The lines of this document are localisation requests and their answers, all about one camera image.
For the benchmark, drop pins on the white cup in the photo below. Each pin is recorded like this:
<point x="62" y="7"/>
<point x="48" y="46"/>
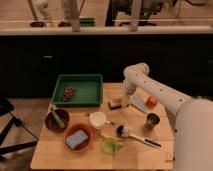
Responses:
<point x="98" y="120"/>

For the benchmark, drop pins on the red grape bunch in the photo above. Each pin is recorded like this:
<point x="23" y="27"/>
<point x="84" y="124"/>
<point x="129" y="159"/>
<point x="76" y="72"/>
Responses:
<point x="68" y="93"/>

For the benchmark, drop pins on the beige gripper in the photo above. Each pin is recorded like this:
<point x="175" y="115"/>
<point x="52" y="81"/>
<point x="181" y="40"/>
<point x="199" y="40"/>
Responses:
<point x="125" y="101"/>

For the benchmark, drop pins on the green small cup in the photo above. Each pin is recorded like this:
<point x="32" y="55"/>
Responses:
<point x="110" y="145"/>

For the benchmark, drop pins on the dark brown bowl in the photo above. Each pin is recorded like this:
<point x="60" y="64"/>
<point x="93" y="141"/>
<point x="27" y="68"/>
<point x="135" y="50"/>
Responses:
<point x="52" y="125"/>

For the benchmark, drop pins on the orange fruit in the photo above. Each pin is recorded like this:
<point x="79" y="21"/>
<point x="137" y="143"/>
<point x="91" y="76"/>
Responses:
<point x="151" y="101"/>

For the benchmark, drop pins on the orange bowl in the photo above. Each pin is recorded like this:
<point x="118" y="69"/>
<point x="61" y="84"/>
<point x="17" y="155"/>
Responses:
<point x="85" y="145"/>

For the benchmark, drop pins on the green cucumber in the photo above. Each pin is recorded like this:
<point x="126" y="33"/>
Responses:
<point x="57" y="118"/>

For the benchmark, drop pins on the green plastic tray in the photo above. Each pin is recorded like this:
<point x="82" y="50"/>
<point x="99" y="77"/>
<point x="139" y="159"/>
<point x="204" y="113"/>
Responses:
<point x="88" y="90"/>

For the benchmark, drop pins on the black white brush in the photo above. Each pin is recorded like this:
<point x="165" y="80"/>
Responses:
<point x="125" y="132"/>

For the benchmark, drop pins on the metal can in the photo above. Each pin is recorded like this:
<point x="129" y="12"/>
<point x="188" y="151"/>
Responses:
<point x="152" y="120"/>

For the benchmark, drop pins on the blue sponge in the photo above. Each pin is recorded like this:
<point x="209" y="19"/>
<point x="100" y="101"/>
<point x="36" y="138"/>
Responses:
<point x="76" y="139"/>

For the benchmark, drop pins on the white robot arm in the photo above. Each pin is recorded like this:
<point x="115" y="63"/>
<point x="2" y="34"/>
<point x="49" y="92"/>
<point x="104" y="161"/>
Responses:
<point x="193" y="141"/>

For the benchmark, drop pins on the wooden folding table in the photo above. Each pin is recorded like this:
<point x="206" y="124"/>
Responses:
<point x="51" y="152"/>

